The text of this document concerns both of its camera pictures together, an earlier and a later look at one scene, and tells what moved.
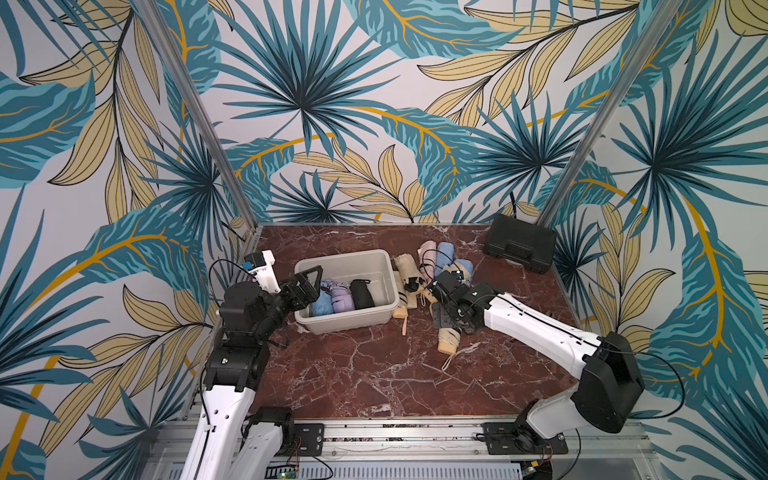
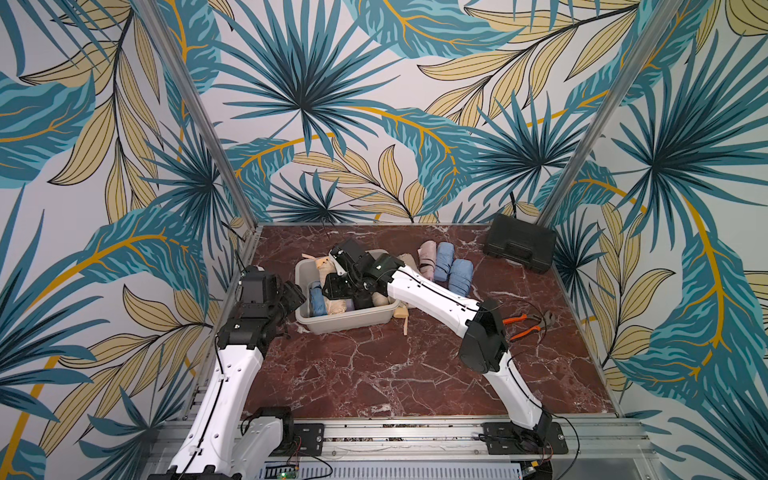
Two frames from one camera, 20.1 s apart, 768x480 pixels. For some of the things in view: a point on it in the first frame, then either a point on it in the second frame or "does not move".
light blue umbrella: x=323 y=304 does not move
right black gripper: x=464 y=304 to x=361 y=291
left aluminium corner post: x=223 y=151 does not move
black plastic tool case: x=523 y=242 does not move
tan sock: x=458 y=267 to x=327 y=268
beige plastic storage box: x=357 y=288 does not move
